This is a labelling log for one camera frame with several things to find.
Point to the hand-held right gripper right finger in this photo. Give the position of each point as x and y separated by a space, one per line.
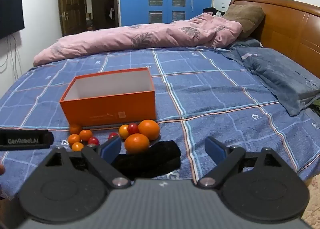
215 149

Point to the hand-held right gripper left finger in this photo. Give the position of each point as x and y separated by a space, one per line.
111 150

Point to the red cherry tomato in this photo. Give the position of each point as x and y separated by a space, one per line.
93 140
133 128
113 135

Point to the small mandarin orange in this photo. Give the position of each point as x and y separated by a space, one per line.
77 146
123 131
85 135
74 139

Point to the large orange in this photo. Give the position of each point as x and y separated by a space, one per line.
148 129
136 143

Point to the orange cardboard box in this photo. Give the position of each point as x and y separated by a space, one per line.
112 109

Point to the person's left hand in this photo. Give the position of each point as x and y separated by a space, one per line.
2 169

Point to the black cloth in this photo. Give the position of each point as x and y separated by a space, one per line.
155 159

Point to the blue plaid bed sheet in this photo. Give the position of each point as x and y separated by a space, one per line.
212 94

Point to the grey blue pillow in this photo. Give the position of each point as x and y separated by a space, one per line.
246 43
280 76

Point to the pink quilt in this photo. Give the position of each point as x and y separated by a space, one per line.
125 39

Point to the brown pillow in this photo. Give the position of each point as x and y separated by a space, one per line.
245 19

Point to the black clothing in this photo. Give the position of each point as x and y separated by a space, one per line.
212 10

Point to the wooden headboard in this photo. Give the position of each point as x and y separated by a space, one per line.
295 31

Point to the brown wooden door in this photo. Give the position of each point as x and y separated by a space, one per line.
72 1

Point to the black wall television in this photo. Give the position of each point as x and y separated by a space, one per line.
10 11

